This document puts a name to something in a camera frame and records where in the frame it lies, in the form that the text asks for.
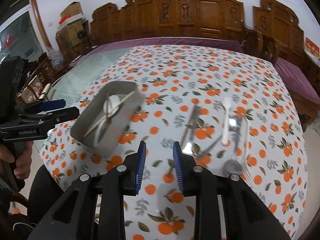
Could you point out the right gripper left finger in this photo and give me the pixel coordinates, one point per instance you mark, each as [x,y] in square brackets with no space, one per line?
[93,207]

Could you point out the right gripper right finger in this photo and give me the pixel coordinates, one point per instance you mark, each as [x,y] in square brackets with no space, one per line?
[246,216]

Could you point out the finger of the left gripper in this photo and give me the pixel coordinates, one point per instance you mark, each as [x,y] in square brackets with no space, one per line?
[52,105]
[66,114]

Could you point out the large white plastic spoon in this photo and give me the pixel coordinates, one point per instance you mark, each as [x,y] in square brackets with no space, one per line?
[110,108]

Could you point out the light bamboo chopstick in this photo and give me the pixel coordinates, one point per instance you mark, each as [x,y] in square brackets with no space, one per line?
[110,107]

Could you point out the left hand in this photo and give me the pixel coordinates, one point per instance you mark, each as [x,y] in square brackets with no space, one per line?
[23,162]

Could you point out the white plastic fork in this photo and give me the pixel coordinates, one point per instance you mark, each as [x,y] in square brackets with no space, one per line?
[244,164]

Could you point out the grey metal tray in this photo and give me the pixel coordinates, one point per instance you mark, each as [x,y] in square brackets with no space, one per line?
[118,123]

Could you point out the metal spoon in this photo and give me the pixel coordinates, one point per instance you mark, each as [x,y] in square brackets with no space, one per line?
[230,122]
[232,165]

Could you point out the stacked cardboard boxes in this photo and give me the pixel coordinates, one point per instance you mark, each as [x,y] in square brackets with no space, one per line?
[69,25]

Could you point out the metal fork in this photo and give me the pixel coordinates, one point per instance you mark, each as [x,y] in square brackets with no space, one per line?
[188,148]

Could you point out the orange print tablecloth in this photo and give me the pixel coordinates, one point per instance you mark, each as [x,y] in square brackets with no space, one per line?
[219,103]

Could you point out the small white plastic spoon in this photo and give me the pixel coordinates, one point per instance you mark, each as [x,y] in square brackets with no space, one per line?
[226,104]

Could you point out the purple bench cushion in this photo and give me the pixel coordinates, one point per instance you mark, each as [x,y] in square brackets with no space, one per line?
[188,41]

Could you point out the carved wooden bench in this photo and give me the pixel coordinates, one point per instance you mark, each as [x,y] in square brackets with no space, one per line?
[217,19]

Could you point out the red sign card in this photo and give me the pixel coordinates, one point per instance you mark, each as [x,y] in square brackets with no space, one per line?
[311,48]

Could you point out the carved wooden armchair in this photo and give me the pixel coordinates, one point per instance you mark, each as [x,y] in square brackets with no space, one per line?
[275,34]

